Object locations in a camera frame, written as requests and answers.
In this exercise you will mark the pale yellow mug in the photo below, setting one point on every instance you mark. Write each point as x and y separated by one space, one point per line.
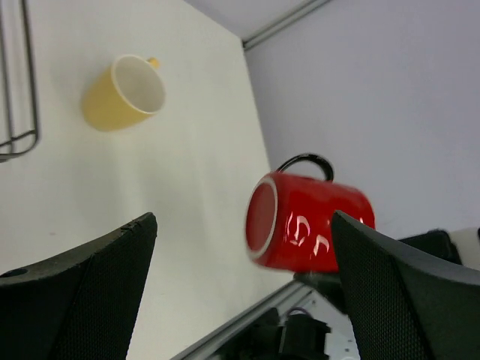
128 92

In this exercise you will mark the aluminium frame rail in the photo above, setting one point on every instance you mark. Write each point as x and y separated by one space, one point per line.
282 22

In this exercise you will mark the grey wire dish rack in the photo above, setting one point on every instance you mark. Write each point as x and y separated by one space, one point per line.
20 113

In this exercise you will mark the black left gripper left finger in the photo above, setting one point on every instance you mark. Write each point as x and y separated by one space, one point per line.
82 303

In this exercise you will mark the red mug black handle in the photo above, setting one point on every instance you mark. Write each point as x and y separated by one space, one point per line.
289 215

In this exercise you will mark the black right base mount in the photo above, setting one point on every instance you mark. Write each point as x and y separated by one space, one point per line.
298 336

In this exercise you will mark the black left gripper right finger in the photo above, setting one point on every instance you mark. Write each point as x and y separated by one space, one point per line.
404 303

